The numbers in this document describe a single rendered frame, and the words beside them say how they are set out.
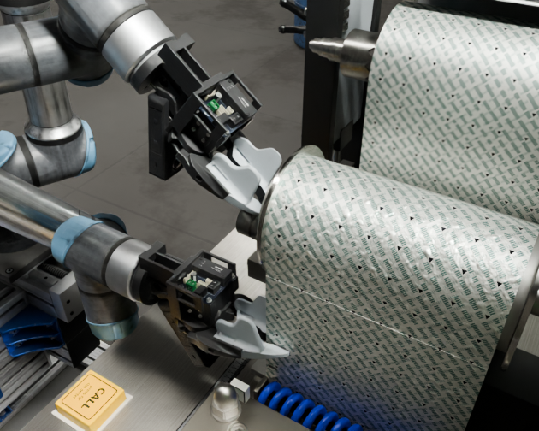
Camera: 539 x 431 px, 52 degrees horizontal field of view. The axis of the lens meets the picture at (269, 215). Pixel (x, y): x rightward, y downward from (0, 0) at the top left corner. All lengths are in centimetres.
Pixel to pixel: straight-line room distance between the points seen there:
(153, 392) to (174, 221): 183
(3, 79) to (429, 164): 52
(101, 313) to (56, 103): 52
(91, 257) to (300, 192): 33
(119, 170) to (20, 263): 185
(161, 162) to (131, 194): 222
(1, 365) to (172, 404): 64
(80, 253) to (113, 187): 220
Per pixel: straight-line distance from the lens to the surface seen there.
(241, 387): 69
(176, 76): 61
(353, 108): 97
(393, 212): 53
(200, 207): 274
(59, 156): 126
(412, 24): 71
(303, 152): 58
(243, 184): 61
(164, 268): 69
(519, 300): 51
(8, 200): 88
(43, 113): 122
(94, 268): 77
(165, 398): 89
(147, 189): 291
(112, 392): 88
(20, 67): 72
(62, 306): 129
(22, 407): 183
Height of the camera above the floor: 162
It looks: 37 degrees down
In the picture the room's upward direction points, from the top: straight up
